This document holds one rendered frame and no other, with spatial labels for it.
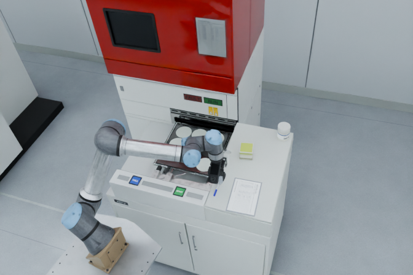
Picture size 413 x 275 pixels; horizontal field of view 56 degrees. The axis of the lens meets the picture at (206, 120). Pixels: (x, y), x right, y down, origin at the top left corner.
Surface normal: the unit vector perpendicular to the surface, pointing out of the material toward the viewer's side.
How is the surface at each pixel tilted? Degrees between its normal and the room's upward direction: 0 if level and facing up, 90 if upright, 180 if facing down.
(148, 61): 90
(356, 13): 90
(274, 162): 0
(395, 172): 0
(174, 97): 90
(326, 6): 90
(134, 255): 0
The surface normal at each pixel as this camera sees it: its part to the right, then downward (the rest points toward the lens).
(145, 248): -0.07, -0.71
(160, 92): -0.32, 0.68
